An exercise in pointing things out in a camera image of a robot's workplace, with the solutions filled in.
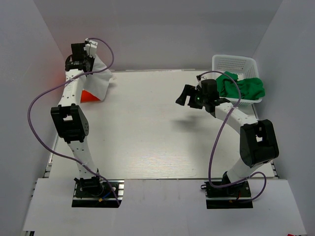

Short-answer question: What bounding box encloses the white plastic basket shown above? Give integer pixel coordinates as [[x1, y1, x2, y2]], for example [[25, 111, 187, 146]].
[[209, 55, 265, 106]]

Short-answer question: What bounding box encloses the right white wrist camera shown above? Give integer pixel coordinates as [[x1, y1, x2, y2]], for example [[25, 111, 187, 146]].
[[195, 75, 208, 90]]

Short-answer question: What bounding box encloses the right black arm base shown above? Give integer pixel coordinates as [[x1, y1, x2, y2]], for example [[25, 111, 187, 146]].
[[200, 181, 253, 209]]

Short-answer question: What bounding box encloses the green t shirt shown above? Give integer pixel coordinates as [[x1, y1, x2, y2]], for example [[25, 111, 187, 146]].
[[216, 71, 265, 100]]

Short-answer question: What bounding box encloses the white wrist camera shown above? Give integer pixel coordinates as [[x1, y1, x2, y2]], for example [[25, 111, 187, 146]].
[[195, 75, 208, 90], [85, 38, 98, 58]]

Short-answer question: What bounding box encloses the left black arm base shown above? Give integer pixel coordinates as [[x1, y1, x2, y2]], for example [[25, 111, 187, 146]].
[[71, 178, 125, 208]]

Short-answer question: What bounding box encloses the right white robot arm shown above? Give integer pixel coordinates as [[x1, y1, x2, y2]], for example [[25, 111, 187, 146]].
[[176, 79, 279, 196]]

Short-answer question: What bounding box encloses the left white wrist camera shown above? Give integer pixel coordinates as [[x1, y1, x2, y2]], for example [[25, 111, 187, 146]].
[[85, 38, 98, 58]]

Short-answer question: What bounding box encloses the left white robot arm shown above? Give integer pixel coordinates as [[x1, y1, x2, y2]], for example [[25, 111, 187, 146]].
[[51, 39, 104, 196]]

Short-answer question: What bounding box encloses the white t shirt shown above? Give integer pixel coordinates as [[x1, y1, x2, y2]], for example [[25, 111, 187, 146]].
[[83, 69, 113, 101]]

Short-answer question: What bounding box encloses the folded orange t shirt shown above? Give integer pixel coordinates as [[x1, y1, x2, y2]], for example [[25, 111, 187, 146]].
[[80, 90, 100, 103]]

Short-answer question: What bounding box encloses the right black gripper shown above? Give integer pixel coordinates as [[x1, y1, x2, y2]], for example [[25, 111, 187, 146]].
[[176, 85, 208, 109]]

